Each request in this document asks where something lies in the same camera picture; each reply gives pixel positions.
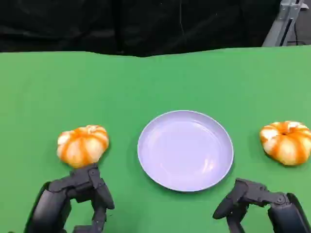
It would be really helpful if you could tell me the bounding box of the orange white toy bread roll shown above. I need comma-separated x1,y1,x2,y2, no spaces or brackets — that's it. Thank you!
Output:
259,120,311,166
56,125,110,169

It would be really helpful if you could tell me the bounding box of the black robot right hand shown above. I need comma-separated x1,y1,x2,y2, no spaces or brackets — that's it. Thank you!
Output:
212,178,311,233

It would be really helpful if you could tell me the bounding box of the black backdrop cloth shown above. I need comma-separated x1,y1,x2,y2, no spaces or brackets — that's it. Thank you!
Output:
0,0,284,58

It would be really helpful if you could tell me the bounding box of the lilac plate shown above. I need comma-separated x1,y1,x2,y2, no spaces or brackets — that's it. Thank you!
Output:
137,110,235,193

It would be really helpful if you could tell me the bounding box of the green table cloth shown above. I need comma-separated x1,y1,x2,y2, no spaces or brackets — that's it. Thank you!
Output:
0,45,311,233

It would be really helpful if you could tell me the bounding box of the grey metal frame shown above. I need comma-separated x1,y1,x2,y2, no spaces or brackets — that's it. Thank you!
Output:
261,0,311,47

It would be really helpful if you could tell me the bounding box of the thin black hanging cable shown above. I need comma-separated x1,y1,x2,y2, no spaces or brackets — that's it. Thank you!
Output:
179,0,186,46

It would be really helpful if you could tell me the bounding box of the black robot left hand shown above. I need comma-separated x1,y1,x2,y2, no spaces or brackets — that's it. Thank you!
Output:
23,163,115,233

